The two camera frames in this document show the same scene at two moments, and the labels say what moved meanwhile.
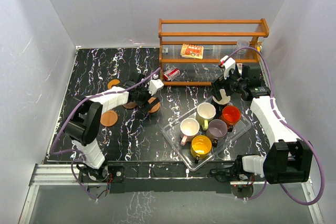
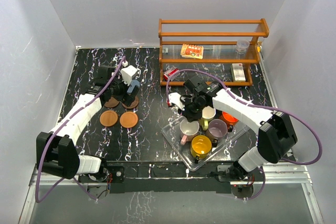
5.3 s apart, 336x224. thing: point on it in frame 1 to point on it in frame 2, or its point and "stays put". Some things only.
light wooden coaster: (108, 118) stays put
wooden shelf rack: (189, 50) stays put
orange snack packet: (191, 51) stays put
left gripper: (145, 107) to (126, 98)
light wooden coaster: (155, 108) to (128, 119)
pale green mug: (206, 112) stays put
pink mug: (189, 128) stays put
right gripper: (219, 84) to (185, 113)
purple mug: (217, 128) stays put
